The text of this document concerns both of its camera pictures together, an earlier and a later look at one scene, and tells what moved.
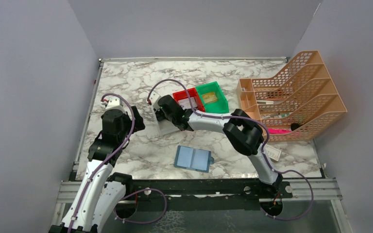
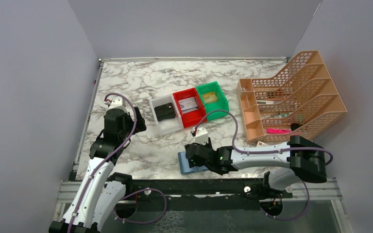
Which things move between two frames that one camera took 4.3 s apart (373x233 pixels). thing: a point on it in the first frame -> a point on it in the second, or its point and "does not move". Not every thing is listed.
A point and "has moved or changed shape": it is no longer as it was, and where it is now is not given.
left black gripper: [138, 121] does not move
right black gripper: [160, 115] -> [196, 156]
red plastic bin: [193, 92] does not move
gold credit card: [209, 97] does not move
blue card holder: [193, 158] has moved or changed shape
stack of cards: [185, 103] does not move
